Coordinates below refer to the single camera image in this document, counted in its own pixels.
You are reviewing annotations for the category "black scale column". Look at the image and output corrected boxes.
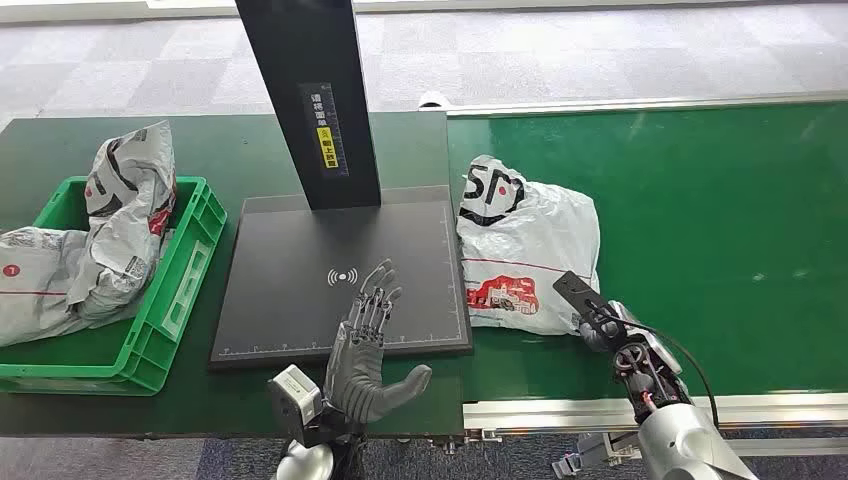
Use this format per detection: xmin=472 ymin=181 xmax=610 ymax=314
xmin=235 ymin=0 xmax=384 ymax=212

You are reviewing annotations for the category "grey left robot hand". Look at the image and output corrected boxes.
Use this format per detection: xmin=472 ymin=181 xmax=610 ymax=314
xmin=323 ymin=258 xmax=433 ymax=426

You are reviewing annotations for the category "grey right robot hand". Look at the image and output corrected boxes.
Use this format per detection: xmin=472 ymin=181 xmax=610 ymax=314
xmin=552 ymin=269 xmax=629 ymax=354

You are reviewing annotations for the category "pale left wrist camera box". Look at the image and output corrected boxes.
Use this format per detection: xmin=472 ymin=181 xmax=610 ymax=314
xmin=267 ymin=363 xmax=325 ymax=444

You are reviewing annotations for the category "crumpled grey package with logo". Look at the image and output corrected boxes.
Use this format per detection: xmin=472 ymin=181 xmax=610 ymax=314
xmin=68 ymin=120 xmax=178 ymax=323

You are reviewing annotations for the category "aluminium conveyor side rail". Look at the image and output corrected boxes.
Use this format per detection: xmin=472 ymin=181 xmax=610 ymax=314
xmin=462 ymin=392 xmax=848 ymax=433
xmin=445 ymin=90 xmax=848 ymax=119

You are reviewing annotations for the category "green plastic basket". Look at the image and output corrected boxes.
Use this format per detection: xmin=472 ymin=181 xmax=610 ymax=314
xmin=0 ymin=175 xmax=229 ymax=397

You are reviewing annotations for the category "black weighing platform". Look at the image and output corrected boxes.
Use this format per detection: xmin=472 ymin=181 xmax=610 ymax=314
xmin=209 ymin=185 xmax=474 ymax=371

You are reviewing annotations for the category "grey metal bracket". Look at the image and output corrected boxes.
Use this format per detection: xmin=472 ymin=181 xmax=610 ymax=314
xmin=551 ymin=431 xmax=643 ymax=480

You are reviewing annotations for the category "aluminium lower frame rail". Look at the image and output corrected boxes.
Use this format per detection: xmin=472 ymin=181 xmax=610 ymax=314
xmin=722 ymin=437 xmax=848 ymax=459

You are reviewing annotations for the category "green conveyor belt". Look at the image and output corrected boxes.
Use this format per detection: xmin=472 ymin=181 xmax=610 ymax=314
xmin=447 ymin=101 xmax=848 ymax=403

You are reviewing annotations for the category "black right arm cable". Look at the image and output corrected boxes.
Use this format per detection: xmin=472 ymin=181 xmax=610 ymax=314
xmin=592 ymin=307 xmax=721 ymax=429

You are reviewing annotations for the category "white package with red print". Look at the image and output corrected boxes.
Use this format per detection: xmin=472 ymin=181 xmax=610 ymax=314
xmin=455 ymin=154 xmax=603 ymax=337

